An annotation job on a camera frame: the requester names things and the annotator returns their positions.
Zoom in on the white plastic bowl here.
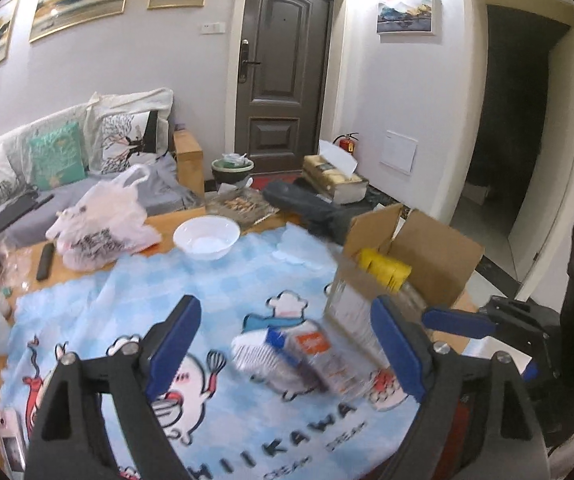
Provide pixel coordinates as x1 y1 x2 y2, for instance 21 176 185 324
172 214 242 261

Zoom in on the black bag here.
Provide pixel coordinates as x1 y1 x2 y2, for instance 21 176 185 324
261 179 369 247

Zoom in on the blue printed tablecloth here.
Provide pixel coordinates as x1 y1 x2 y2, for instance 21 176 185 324
0 224 420 480

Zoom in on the grey sofa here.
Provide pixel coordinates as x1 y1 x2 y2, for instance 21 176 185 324
0 87 206 247

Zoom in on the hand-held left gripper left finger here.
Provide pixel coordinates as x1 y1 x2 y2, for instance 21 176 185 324
26 294 203 480

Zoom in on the brown cardboard box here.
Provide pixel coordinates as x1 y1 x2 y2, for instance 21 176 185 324
322 203 486 367

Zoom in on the green trash bin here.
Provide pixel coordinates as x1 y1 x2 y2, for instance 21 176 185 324
210 152 256 192

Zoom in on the white cushion tree print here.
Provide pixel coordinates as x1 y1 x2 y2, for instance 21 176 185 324
99 109 161 174

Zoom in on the red fire extinguisher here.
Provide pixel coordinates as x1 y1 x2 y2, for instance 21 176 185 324
333 132 360 154

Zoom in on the black laptop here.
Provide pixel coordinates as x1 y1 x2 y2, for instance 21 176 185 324
0 192 56 234

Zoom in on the white cushion red tag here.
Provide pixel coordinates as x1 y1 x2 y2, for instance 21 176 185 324
0 142 26 206

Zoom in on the wooden sofa armrest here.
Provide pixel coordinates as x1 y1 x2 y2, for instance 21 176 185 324
173 129 206 199

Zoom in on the white printed plastic bag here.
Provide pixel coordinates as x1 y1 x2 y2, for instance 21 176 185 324
45 163 163 270

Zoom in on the black remote control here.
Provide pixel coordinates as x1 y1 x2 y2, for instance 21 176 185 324
35 243 56 282

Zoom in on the glass tray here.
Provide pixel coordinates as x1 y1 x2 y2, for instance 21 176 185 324
205 190 281 227

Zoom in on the blue mountain canvas painting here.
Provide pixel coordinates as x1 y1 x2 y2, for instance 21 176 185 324
375 0 441 36

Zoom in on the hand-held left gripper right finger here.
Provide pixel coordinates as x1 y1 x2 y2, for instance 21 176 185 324
370 295 551 480

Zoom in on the black door handle lock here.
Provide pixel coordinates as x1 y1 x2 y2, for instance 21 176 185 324
238 39 262 84

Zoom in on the white wall panel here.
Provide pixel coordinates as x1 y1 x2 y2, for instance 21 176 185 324
382 130 418 175

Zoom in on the teal tree print cushion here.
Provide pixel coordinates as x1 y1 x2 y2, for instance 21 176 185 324
29 122 88 191

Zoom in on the white striped snack packet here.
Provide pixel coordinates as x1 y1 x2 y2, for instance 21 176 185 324
230 329 329 394

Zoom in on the dark brown door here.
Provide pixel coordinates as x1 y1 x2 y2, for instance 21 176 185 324
234 0 336 174

